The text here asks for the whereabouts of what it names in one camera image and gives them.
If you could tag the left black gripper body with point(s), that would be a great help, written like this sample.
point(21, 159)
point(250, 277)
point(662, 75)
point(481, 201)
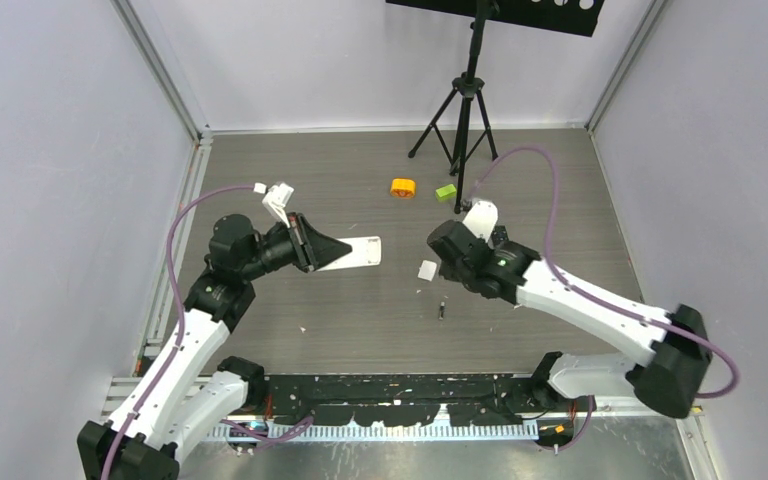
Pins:
point(296, 235)

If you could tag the white remote control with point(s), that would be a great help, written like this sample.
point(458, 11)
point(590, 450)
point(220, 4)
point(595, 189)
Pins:
point(366, 252)

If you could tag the white battery cover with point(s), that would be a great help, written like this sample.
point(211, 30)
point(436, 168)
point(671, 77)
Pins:
point(427, 270)

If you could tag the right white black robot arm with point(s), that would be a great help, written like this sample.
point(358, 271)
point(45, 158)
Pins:
point(661, 358)

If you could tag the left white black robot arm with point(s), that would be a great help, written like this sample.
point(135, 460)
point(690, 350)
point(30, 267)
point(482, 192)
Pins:
point(152, 433)

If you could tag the orange yellow plastic object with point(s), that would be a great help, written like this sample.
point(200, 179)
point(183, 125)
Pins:
point(403, 188)

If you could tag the green block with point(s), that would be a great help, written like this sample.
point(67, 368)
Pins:
point(446, 192)

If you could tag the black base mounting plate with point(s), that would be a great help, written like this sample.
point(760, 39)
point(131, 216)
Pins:
point(402, 400)

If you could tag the black tripod stand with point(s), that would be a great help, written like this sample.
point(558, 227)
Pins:
point(469, 87)

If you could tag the black perforated panel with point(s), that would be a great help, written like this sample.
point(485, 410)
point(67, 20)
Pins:
point(570, 17)

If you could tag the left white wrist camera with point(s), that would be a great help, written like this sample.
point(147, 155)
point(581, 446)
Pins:
point(275, 199)

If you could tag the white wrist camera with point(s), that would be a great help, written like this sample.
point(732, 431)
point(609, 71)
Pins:
point(275, 199)
point(481, 219)

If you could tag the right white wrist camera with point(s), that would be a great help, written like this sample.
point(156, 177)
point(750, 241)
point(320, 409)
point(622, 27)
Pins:
point(481, 219)

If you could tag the aluminium frame rail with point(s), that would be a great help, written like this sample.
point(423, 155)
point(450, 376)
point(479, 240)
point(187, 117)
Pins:
point(438, 429)

